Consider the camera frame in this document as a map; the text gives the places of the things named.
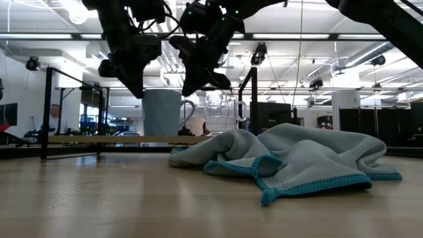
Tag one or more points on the black metal rig frame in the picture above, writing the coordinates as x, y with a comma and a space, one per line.
132, 149

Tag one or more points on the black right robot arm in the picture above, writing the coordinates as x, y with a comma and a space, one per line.
380, 20

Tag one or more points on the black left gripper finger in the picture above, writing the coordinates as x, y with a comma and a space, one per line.
139, 82
129, 81

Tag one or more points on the teal microfibre cloth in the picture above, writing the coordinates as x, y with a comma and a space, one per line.
314, 158

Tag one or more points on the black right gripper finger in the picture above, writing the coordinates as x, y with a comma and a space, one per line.
195, 77
218, 81

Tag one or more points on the small black background robot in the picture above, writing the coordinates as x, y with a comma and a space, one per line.
185, 132

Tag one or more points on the black partition wall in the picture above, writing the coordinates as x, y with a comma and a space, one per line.
380, 125

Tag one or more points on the black ceiling-hung camera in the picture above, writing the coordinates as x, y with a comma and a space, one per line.
32, 63
259, 53
316, 83
378, 60

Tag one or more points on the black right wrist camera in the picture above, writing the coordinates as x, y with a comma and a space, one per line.
198, 16

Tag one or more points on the light blue ceramic mug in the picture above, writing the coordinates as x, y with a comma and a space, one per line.
162, 115

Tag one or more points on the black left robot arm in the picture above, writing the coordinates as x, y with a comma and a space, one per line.
109, 16

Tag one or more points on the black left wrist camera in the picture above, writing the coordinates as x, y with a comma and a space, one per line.
147, 10

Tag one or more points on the white building column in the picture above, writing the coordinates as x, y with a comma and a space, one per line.
345, 105

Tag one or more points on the wooden shelf with black frame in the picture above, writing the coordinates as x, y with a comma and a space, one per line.
115, 139

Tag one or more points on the black wall monitor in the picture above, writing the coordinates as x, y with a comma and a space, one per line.
8, 114

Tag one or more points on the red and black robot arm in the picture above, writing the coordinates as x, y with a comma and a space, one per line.
5, 127

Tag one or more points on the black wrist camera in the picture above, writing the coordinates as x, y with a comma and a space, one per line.
198, 16
147, 10

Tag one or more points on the clear glass mug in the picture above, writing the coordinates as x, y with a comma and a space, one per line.
219, 122

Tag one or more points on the person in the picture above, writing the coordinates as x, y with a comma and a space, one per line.
55, 111

